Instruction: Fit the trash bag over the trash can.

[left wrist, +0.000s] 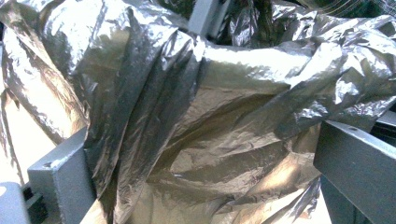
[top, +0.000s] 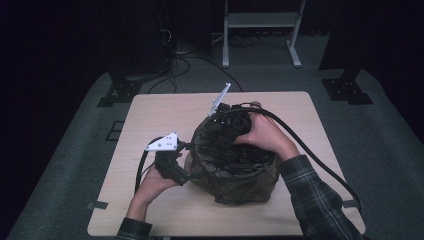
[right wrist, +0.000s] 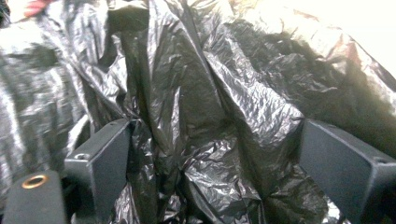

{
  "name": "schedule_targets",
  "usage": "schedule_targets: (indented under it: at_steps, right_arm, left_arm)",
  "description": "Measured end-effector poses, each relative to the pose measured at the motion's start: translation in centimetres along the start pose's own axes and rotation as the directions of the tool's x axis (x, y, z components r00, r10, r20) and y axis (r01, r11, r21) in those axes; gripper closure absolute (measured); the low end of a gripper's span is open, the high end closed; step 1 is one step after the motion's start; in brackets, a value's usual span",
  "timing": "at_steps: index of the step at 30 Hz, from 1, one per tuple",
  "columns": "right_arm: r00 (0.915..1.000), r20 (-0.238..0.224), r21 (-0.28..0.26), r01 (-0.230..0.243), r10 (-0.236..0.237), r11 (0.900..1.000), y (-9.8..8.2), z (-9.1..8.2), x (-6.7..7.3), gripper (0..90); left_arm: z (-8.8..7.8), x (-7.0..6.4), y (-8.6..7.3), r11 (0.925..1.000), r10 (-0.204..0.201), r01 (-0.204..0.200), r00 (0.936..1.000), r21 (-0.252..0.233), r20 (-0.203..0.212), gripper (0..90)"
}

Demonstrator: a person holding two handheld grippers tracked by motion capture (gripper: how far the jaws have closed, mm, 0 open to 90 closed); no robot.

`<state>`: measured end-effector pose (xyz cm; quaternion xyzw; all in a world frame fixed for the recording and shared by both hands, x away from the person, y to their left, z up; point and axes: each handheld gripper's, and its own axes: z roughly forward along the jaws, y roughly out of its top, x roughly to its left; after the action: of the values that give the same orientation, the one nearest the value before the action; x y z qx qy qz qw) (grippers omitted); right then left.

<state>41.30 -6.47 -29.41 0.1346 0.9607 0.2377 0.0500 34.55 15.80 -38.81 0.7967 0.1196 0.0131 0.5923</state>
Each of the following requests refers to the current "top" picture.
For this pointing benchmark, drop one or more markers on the black stand base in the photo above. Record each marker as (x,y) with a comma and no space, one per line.
(121,90)
(346,90)

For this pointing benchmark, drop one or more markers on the black plastic trash bag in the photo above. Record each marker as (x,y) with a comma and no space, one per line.
(233,180)

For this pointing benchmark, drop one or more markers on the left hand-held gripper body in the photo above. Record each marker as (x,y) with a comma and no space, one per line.
(168,163)

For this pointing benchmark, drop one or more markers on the person's right hand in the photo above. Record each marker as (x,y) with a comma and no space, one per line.
(266,136)

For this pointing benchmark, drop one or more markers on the person's left hand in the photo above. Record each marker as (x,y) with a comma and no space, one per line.
(153,186)

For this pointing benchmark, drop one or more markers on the white metal stand frame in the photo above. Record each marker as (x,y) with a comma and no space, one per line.
(260,20)

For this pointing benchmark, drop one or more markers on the grey tape strip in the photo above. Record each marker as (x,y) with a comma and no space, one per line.
(97,205)
(351,203)

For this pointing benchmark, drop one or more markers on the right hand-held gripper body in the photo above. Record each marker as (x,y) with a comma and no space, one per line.
(233,121)

